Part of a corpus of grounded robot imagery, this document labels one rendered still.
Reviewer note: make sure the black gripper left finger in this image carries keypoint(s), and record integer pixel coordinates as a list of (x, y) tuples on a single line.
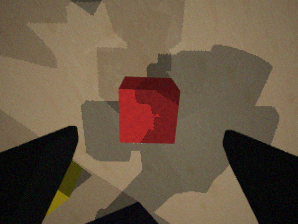
[(30, 175)]

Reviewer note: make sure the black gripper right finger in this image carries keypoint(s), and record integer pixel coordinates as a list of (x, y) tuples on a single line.
[(268, 177)]

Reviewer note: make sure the red block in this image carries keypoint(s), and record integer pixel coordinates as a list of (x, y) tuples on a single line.
[(148, 110)]

